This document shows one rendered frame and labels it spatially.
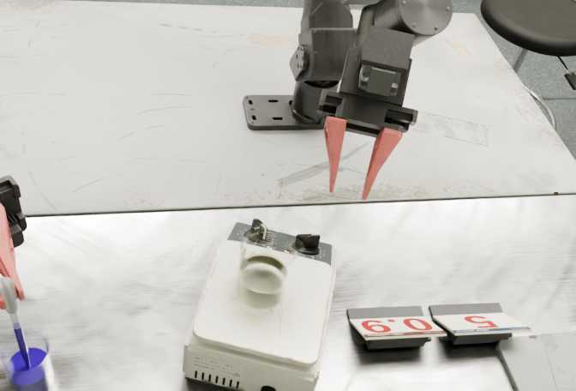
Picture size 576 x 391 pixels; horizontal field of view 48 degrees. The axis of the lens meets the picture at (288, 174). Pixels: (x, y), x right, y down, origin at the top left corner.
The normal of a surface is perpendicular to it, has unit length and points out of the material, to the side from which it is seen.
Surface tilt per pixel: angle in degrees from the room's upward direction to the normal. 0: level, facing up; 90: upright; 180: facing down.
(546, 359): 0
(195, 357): 90
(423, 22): 42
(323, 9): 49
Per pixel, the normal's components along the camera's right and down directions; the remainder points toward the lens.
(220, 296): 0.14, -0.70
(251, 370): -0.18, 0.68
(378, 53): 0.00, -0.11
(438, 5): 0.25, -0.04
